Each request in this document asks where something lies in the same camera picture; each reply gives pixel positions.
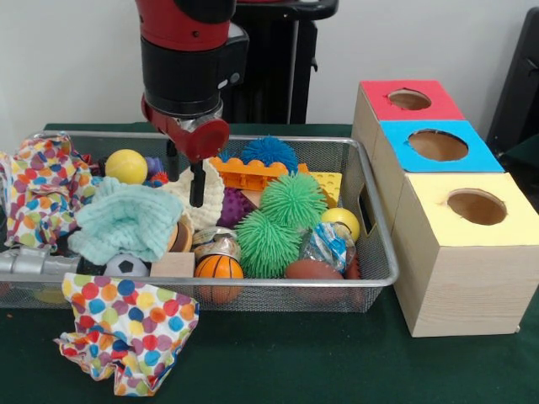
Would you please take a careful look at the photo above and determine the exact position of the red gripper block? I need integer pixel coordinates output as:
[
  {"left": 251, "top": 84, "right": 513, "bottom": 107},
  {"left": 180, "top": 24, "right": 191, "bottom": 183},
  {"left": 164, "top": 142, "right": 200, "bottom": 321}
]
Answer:
[{"left": 141, "top": 95, "right": 232, "bottom": 209}]

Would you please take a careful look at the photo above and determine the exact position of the cream waffle cloth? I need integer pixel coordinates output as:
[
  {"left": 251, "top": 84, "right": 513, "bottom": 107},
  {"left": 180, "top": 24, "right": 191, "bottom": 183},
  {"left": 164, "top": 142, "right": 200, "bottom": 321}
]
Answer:
[{"left": 162, "top": 158, "right": 225, "bottom": 231}]

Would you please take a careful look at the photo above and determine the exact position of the mint green waffle cloth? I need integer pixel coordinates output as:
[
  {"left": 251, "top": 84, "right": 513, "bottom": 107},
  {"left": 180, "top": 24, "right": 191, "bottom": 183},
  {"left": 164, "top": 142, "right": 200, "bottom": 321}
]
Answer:
[{"left": 67, "top": 176, "right": 185, "bottom": 266}]

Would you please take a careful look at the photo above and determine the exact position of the blue spiky rubber ball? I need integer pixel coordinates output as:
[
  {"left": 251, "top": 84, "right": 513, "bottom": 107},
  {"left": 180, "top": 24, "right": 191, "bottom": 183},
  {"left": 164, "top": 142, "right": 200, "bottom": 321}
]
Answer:
[{"left": 240, "top": 135, "right": 300, "bottom": 174}]

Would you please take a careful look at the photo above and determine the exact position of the plain wooden block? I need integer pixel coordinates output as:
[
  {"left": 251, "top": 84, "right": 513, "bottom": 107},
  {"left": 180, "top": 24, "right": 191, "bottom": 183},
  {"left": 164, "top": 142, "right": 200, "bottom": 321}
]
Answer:
[{"left": 150, "top": 252, "right": 196, "bottom": 278}]

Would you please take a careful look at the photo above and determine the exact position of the green spiky rubber ball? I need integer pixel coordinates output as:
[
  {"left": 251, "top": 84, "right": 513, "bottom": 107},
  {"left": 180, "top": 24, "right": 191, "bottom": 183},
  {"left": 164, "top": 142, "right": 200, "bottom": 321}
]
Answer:
[
  {"left": 234, "top": 209, "right": 303, "bottom": 279},
  {"left": 259, "top": 172, "right": 329, "bottom": 231}
]

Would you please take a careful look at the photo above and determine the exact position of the colourful polka dot cloth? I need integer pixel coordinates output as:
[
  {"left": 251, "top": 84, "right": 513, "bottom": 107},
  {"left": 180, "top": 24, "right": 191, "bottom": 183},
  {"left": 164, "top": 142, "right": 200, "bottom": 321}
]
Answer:
[
  {"left": 54, "top": 272, "right": 200, "bottom": 397},
  {"left": 0, "top": 134, "right": 102, "bottom": 253}
]

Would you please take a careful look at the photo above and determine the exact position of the wooden box with three holes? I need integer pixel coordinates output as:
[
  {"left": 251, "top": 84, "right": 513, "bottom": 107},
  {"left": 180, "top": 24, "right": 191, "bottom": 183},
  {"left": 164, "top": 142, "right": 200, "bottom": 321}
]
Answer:
[{"left": 350, "top": 79, "right": 539, "bottom": 338}]

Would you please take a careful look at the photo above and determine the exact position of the yellow tennis ball toy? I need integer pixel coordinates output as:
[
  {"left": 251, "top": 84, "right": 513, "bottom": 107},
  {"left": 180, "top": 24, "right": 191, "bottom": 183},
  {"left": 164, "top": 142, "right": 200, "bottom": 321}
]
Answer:
[{"left": 104, "top": 149, "right": 149, "bottom": 185}]

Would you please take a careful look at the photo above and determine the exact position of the small orange basketball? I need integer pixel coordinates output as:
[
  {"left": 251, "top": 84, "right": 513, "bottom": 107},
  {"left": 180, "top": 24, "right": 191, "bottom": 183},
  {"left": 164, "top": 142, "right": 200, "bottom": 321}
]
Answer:
[{"left": 194, "top": 254, "right": 245, "bottom": 279}]

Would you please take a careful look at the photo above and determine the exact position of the small soccer ball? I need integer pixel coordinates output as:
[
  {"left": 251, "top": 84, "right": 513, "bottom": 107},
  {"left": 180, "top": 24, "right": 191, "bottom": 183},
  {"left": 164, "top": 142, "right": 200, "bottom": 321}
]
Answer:
[{"left": 103, "top": 253, "right": 150, "bottom": 278}]

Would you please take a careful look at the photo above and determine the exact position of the small brown football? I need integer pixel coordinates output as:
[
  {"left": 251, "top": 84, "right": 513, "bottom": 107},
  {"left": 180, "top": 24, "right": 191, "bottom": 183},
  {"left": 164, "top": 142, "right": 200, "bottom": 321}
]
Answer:
[{"left": 285, "top": 258, "right": 345, "bottom": 281}]

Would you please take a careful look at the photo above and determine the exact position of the dark green tablecloth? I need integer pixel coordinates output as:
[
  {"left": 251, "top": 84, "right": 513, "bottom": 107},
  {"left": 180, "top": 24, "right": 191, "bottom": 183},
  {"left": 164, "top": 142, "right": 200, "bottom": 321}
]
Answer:
[
  {"left": 499, "top": 134, "right": 539, "bottom": 178},
  {"left": 0, "top": 122, "right": 539, "bottom": 404}
]

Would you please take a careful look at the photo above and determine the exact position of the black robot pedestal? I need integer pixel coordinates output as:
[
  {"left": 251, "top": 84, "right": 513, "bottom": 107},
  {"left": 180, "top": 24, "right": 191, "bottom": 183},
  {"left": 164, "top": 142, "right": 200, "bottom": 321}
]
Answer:
[{"left": 221, "top": 0, "right": 340, "bottom": 125}]

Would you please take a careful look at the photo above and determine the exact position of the shallow wire mesh bin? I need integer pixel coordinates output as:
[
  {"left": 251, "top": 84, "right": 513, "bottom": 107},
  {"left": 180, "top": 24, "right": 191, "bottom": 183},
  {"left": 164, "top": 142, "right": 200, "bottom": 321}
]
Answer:
[{"left": 0, "top": 130, "right": 400, "bottom": 313}]

